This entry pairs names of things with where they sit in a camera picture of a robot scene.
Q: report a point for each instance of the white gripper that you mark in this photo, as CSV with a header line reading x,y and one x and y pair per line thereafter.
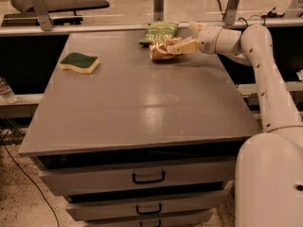
x,y
208,38

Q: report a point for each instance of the orange soda can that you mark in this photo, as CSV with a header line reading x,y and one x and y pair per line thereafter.
x,y
159,50

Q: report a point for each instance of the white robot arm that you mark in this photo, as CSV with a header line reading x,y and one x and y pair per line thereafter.
x,y
269,167

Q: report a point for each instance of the green jalapeno chip bag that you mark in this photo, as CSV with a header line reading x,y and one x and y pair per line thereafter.
x,y
159,31

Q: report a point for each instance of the green and yellow sponge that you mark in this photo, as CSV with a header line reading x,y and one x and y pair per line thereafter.
x,y
79,63

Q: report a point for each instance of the grey drawer cabinet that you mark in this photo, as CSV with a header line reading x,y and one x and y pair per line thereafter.
x,y
135,112

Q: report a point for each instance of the grey metal railing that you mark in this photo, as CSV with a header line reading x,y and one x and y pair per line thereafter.
x,y
137,14

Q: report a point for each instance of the clear plastic water bottle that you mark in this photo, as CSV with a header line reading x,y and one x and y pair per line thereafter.
x,y
6,92

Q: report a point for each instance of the top drawer with handle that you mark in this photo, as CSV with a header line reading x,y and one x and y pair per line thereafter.
x,y
91,180

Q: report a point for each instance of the drawer with handle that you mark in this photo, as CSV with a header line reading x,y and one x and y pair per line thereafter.
x,y
167,220
146,207
91,180

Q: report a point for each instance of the middle drawer with handle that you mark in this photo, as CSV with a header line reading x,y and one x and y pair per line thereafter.
x,y
146,207

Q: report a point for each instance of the bottom drawer with handle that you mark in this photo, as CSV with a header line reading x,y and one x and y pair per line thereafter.
x,y
167,220

